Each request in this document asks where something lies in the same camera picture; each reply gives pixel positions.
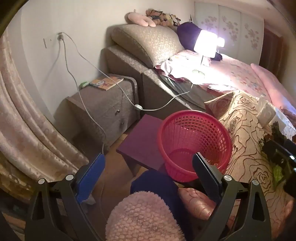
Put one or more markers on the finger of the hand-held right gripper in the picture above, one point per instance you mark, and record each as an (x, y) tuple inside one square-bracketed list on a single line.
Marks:
[(277, 151)]

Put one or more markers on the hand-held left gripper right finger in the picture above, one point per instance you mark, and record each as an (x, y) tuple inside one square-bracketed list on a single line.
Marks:
[(208, 178)]

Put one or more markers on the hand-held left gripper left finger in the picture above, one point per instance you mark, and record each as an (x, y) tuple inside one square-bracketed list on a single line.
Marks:
[(91, 178)]

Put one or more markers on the pale foam packing piece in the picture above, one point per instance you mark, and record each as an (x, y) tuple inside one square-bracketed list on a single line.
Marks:
[(266, 113)]

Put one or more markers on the red plastic mesh basket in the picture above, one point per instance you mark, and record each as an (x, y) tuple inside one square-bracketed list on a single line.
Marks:
[(175, 129)]

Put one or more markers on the rose patterned blanket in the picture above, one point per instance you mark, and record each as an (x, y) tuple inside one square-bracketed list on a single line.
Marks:
[(245, 143)]

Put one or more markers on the dark blue garment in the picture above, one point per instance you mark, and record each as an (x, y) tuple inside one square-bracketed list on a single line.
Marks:
[(152, 185)]

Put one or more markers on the purple square stool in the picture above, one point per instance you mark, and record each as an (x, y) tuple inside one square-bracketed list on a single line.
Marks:
[(141, 139)]

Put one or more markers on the pink fleece garment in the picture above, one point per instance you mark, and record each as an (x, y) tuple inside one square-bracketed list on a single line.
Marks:
[(143, 217)]

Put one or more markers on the pink quilt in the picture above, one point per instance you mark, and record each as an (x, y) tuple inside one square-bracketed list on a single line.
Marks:
[(272, 81)]

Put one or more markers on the grey upholstered nightstand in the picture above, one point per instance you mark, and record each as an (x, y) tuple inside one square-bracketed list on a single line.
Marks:
[(101, 104)]

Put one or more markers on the beige patterned curtain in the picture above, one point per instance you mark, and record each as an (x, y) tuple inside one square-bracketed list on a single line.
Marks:
[(27, 129)]

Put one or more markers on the pink floral bed sheet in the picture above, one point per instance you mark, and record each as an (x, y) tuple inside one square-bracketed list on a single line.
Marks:
[(231, 71)]

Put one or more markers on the small green gadget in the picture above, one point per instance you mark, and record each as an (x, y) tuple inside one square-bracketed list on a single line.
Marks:
[(83, 84)]

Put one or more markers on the grey mattress pad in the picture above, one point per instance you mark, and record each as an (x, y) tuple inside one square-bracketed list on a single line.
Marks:
[(178, 88)]

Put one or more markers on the orange paperback book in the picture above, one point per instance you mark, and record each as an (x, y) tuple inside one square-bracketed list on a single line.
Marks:
[(106, 83)]

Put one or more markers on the dark wooden door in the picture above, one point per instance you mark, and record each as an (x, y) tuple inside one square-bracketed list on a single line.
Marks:
[(272, 51)]

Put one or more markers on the small lit bedside lamp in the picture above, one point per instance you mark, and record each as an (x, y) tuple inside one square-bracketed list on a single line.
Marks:
[(220, 42)]

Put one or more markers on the lit table lamp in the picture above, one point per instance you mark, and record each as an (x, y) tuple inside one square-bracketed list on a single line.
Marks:
[(204, 44)]

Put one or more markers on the floral sliding door wardrobe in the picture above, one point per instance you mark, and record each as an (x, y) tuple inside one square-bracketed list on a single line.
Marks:
[(231, 23)]

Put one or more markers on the beige headboard cushion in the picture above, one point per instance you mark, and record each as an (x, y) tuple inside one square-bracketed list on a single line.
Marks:
[(148, 44)]

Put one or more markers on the colourful plush toy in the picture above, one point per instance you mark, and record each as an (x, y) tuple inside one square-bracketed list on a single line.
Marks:
[(170, 20)]

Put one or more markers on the pink neck pillow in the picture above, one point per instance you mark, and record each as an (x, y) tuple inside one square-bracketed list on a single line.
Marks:
[(138, 18)]

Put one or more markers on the brown plush bear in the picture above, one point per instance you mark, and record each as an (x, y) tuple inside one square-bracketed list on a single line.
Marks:
[(153, 16)]

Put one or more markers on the grey upholstered bed frame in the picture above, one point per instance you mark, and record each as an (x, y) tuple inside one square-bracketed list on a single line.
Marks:
[(124, 62)]

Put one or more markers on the white wall socket plug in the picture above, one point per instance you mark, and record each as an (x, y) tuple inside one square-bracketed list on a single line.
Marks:
[(60, 37)]

